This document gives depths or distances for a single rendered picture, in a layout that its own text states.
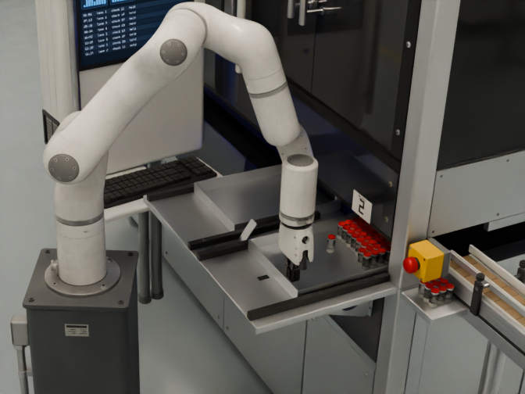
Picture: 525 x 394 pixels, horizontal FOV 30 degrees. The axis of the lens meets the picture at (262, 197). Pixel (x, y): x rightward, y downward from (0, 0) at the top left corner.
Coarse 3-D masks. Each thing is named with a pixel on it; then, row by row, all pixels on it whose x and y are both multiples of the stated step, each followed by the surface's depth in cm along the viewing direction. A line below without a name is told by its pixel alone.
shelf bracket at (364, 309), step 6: (372, 300) 258; (360, 306) 259; (366, 306) 260; (372, 306) 259; (336, 312) 255; (342, 312) 256; (348, 312) 257; (354, 312) 258; (360, 312) 260; (366, 312) 261
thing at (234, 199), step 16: (224, 176) 287; (240, 176) 290; (256, 176) 293; (272, 176) 296; (208, 192) 285; (224, 192) 285; (240, 192) 286; (256, 192) 286; (272, 192) 287; (320, 192) 288; (224, 208) 278; (240, 208) 278; (256, 208) 278; (272, 208) 279; (320, 208) 276; (336, 208) 279; (224, 224) 270; (240, 224) 264
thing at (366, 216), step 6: (354, 192) 255; (354, 198) 256; (360, 198) 253; (354, 204) 257; (360, 204) 254; (366, 204) 251; (354, 210) 257; (360, 210) 254; (366, 210) 252; (360, 216) 255; (366, 216) 252
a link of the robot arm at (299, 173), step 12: (288, 156) 229; (300, 156) 229; (288, 168) 225; (300, 168) 224; (312, 168) 225; (288, 180) 226; (300, 180) 225; (312, 180) 226; (288, 192) 228; (300, 192) 227; (312, 192) 228; (288, 204) 229; (300, 204) 228; (312, 204) 230; (288, 216) 230; (300, 216) 230
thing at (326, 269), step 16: (320, 224) 267; (336, 224) 270; (256, 240) 258; (272, 240) 261; (320, 240) 265; (336, 240) 265; (256, 256) 255; (272, 256) 256; (320, 256) 257; (336, 256) 258; (352, 256) 258; (272, 272) 248; (304, 272) 251; (320, 272) 251; (336, 272) 251; (352, 272) 252; (368, 272) 247; (288, 288) 242; (304, 288) 238; (320, 288) 241
